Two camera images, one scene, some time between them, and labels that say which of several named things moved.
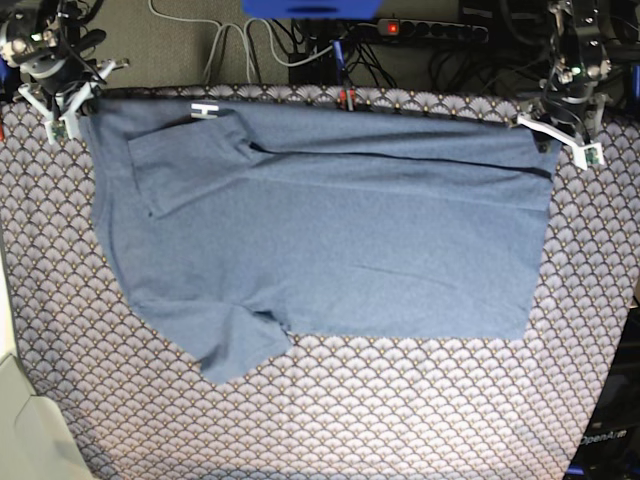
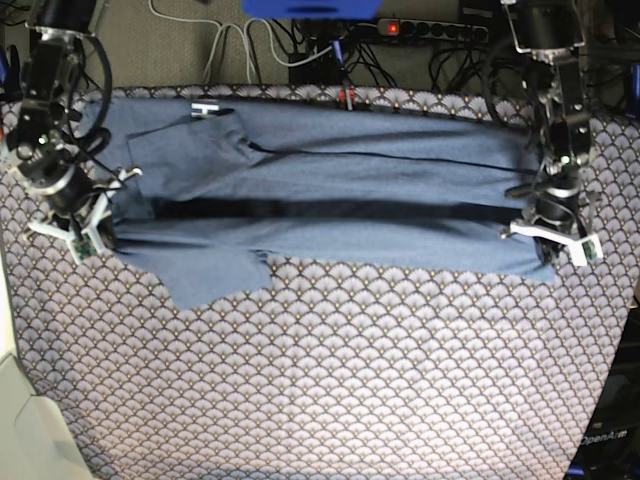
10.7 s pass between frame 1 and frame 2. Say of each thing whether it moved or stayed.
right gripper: moved
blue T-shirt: moved
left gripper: moved
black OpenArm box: stayed
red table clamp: stayed
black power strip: stayed
